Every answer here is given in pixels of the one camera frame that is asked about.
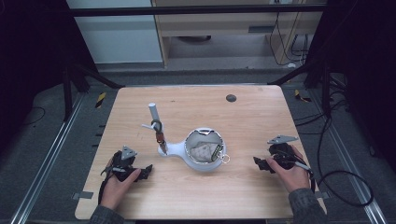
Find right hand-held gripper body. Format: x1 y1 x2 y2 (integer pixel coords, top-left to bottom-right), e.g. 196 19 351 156
266 133 313 172

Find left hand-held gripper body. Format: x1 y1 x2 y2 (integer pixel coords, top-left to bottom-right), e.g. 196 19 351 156
104 145 148 183

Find keychain with green loop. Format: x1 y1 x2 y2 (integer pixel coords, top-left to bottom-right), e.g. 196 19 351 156
150 119 169 156

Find white key stand with bowl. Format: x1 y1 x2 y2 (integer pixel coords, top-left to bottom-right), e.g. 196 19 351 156
141 102 228 173

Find grey quilted pouch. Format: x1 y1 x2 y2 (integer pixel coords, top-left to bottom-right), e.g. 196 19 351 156
189 141 232 165

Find person's left hand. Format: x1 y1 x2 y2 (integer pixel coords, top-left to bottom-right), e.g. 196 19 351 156
99 155 143 212

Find person's right hand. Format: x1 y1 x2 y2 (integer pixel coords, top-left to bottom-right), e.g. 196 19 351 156
265 145 312 194

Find yellow and black tape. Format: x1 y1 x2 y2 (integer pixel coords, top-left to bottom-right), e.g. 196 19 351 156
94 91 107 109
293 89 312 104

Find black metal stand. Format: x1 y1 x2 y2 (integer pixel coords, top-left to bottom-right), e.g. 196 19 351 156
61 60 126 123
266 57 333 119

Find dark curtain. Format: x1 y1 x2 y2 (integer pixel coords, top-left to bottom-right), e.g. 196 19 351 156
0 0 98 152
305 0 396 174

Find white cabinet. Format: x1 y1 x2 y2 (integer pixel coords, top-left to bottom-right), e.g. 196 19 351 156
65 0 163 65

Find light wooden desk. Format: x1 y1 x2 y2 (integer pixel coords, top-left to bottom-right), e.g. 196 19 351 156
150 0 325 68

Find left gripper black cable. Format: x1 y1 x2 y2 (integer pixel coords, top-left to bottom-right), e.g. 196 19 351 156
97 168 114 205

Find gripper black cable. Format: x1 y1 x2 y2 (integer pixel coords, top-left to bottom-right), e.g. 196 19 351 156
97 168 114 205
306 167 317 193

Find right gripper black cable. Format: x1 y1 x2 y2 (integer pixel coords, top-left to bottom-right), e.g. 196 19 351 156
306 167 317 193

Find aluminium floor rail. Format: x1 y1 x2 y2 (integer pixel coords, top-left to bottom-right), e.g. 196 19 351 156
309 89 389 224
9 92 86 224

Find looped black floor cable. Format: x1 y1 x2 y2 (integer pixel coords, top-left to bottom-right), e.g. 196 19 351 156
317 114 375 208

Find thin black floor cable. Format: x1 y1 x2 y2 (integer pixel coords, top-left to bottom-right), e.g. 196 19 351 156
18 105 47 129

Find black cables under desk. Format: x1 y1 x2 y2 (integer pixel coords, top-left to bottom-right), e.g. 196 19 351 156
268 11 310 67

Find black horizontal frame bar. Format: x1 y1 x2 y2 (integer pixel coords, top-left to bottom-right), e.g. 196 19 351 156
68 4 329 18

